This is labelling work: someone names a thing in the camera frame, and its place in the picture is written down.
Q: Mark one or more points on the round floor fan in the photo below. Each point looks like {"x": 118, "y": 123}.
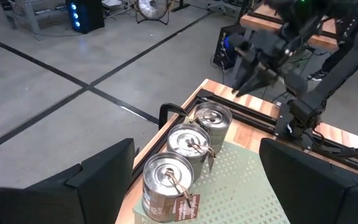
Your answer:
{"x": 152, "y": 7}

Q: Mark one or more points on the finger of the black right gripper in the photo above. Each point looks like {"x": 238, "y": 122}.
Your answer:
{"x": 261, "y": 82}
{"x": 244, "y": 74}

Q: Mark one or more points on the green perforated metal shelf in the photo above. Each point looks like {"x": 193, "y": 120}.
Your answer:
{"x": 235, "y": 186}

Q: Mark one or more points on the black table clamp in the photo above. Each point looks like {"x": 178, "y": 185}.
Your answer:
{"x": 169, "y": 106}

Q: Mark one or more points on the computer tower with blue lights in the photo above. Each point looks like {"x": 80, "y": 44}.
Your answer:
{"x": 89, "y": 15}
{"x": 222, "y": 56}

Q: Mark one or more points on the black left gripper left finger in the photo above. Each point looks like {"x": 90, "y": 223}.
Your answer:
{"x": 73, "y": 199}

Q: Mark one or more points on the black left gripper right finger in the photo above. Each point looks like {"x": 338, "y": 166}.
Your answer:
{"x": 315, "y": 193}

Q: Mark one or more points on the wooden workbench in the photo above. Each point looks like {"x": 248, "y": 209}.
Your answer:
{"x": 259, "y": 25}

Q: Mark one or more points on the metal candle can with tag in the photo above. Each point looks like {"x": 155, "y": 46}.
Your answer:
{"x": 213, "y": 118}
{"x": 185, "y": 140}
{"x": 166, "y": 174}

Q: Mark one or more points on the grey metal stand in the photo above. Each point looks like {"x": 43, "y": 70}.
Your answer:
{"x": 30, "y": 15}

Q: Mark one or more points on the person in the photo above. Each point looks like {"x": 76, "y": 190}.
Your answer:
{"x": 317, "y": 75}

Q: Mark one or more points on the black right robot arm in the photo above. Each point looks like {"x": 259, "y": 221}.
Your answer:
{"x": 337, "y": 74}

